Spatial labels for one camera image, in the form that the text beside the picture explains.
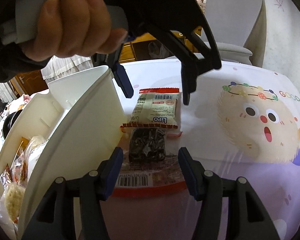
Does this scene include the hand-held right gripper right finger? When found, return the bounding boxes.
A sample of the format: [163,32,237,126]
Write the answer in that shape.
[178,147,280,240]

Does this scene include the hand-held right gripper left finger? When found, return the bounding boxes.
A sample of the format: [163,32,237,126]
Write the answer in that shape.
[21,146,124,240]

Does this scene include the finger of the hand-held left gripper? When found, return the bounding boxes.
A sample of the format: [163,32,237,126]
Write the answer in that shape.
[92,42,135,99]
[140,22,222,106]

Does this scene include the cream red-edged biscuit packet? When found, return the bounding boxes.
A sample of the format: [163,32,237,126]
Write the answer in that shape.
[120,87,182,130]

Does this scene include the white plastic organizer box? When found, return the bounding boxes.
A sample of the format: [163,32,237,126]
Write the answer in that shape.
[0,65,128,240]

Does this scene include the clear rice cracker packet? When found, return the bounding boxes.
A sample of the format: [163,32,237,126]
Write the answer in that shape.
[0,182,27,230]

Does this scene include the person's left hand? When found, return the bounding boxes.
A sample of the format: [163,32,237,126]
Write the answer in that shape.
[22,0,128,62]

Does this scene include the wooden desk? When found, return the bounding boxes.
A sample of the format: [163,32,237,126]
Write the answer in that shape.
[119,30,205,62]

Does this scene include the white plastic bag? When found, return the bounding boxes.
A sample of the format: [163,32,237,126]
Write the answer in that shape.
[147,41,172,58]

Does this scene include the lace-covered piano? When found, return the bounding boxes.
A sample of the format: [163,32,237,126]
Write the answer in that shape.
[41,55,94,85]

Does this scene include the grey office chair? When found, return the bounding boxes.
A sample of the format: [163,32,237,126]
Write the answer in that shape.
[200,0,264,64]

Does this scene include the pale yellow snack packet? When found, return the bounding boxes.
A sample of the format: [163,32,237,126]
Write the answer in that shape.
[24,135,52,160]

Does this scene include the brown wooden door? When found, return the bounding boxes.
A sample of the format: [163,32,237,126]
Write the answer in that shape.
[9,69,49,97]

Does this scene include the printed plush blanket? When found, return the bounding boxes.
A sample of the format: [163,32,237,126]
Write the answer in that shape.
[0,94,33,155]

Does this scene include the white leaf-print curtain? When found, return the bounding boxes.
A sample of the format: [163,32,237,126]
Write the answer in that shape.
[250,0,300,95]

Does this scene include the black round object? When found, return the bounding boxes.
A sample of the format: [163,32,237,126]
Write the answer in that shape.
[2,110,22,139]

